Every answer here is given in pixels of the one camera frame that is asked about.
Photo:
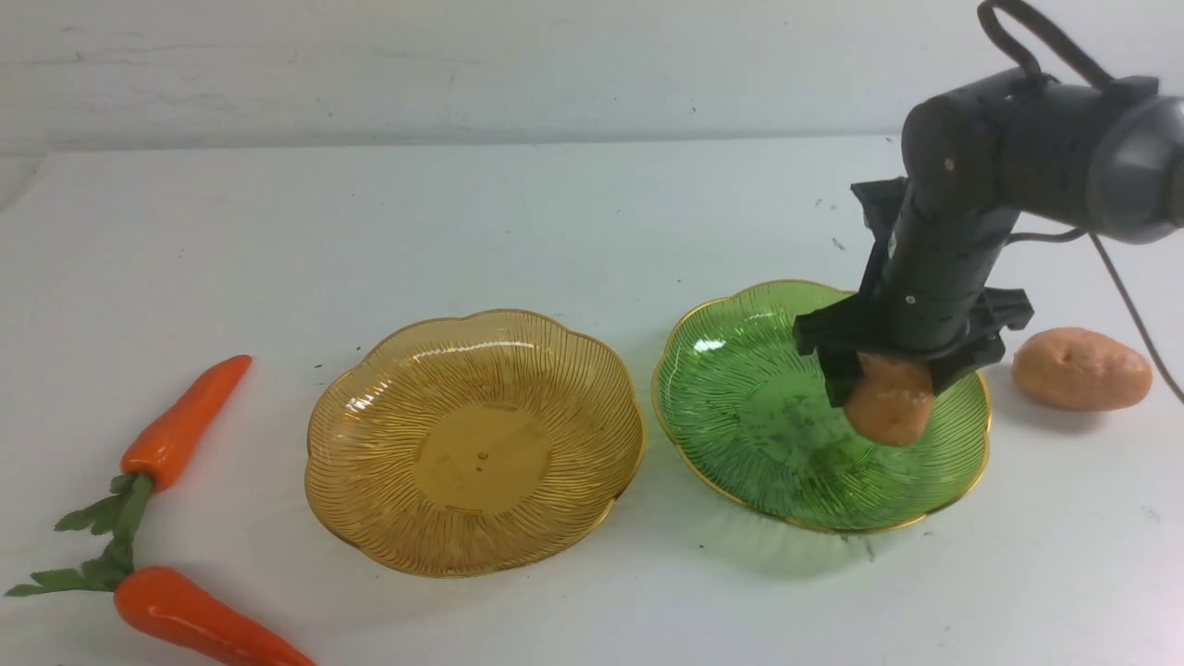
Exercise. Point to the amber ribbed glass plate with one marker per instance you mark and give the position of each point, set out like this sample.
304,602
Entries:
471,445

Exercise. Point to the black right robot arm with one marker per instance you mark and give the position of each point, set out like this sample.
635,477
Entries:
1102,160

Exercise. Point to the orange toy potato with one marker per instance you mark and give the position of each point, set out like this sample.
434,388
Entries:
892,403
1079,370

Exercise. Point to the orange toy carrot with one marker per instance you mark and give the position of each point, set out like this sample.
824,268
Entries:
157,458
165,605

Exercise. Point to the green ribbed glass plate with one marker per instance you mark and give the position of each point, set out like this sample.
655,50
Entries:
751,418

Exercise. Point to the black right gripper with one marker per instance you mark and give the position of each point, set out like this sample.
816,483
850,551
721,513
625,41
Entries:
923,293

